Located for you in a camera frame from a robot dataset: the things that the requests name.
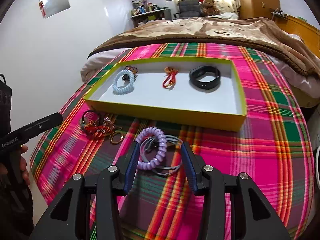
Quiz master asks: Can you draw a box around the grey elastic hair tie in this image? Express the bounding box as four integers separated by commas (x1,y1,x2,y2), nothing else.
138,134,187,177

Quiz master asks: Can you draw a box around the pink plaid cloth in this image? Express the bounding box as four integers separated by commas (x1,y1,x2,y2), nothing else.
30,43,314,239

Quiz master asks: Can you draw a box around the white bed sheet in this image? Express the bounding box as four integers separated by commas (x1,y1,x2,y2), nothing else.
80,49,126,83

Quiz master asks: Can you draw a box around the brown teddy bear santa hat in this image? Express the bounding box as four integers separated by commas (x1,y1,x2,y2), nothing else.
199,0,220,17

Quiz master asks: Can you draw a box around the cluttered wooden desk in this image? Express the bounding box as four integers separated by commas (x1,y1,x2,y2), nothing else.
130,3,172,27

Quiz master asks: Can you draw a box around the red braided bead bracelet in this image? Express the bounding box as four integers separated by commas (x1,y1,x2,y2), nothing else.
83,119,113,139

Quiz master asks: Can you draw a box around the dark grey chair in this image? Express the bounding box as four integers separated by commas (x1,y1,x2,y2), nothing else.
174,0,201,18

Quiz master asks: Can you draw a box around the silver wall poster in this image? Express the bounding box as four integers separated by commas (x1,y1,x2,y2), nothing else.
39,0,71,18

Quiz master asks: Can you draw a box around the purple spiral hair tie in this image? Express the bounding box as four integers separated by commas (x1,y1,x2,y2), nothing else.
134,126,168,170

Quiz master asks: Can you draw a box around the black smart wristband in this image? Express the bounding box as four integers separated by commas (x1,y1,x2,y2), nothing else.
189,66,221,90

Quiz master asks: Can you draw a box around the brown beaded bracelet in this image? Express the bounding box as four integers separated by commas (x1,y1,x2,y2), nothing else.
121,65,139,81

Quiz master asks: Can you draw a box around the light blue spiral hair tie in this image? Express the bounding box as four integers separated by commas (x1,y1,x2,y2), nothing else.
112,68,136,95

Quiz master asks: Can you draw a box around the brown plush blanket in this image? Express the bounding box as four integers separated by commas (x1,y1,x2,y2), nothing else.
91,17,319,79

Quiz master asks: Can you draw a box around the person's left hand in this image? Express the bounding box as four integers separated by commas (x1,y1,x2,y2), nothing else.
1,145,30,188

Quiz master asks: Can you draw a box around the wooden headboard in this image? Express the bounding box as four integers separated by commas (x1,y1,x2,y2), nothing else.
273,15,319,57

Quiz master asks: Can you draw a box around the gold ring hair clip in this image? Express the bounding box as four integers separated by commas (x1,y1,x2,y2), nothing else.
109,131,124,145

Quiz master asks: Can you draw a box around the red cord bracelet gold charm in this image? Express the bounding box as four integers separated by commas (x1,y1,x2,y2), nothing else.
162,67,178,89

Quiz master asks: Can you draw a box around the yellow-green shallow box tray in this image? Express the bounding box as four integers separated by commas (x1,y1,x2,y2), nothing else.
84,56,247,132

